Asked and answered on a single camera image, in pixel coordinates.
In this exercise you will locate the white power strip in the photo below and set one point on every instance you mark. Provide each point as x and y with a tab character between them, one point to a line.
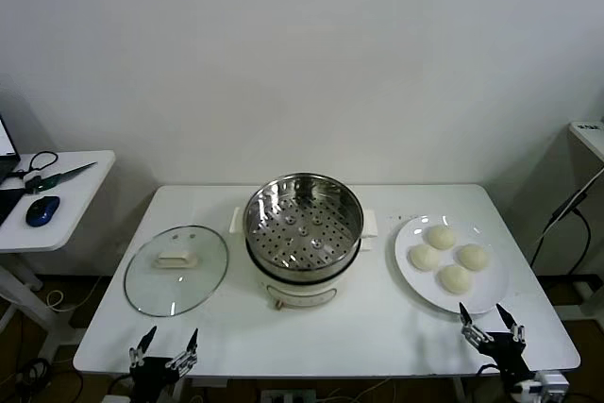
288	396

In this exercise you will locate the round glass pot lid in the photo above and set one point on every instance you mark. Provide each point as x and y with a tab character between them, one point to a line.
207	252

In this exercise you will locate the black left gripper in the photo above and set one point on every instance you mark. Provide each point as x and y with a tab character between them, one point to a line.
148	374

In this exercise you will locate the large white table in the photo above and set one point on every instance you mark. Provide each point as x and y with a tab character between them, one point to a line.
354	337

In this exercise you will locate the blue computer mouse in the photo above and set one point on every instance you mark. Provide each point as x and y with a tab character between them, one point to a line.
42	210

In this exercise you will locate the white round plate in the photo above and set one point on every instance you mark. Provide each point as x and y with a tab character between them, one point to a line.
495	280

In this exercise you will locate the white steamed baozi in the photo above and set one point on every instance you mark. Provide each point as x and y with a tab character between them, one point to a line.
441	237
472	256
424	258
455	279

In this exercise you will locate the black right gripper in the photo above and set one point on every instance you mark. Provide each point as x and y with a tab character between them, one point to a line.
505	351

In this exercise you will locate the cream electric cooker base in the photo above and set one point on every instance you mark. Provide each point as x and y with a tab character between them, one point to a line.
302	292

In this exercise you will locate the small white side table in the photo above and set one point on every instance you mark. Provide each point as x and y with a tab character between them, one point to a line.
71	214

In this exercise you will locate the white desk with label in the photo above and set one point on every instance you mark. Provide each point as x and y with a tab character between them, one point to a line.
590	136

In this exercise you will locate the perforated steel steamer basket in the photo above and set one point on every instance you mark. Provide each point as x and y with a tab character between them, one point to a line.
269	193

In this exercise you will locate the black laptop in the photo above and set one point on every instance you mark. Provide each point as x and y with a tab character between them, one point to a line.
7	200

